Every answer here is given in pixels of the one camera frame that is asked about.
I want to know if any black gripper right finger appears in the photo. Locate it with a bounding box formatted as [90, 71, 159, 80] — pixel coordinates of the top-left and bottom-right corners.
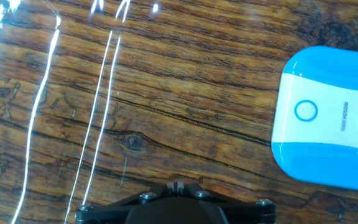
[176, 181, 277, 224]

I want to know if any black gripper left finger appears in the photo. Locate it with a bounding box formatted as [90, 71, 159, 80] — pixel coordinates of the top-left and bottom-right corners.
[75, 181, 177, 224]

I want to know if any blue and white desk lamp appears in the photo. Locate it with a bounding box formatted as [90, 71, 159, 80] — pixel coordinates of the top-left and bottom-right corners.
[271, 45, 358, 191]

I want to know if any wood grain table mat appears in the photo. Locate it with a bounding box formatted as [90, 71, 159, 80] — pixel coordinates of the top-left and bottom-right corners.
[0, 0, 358, 224]

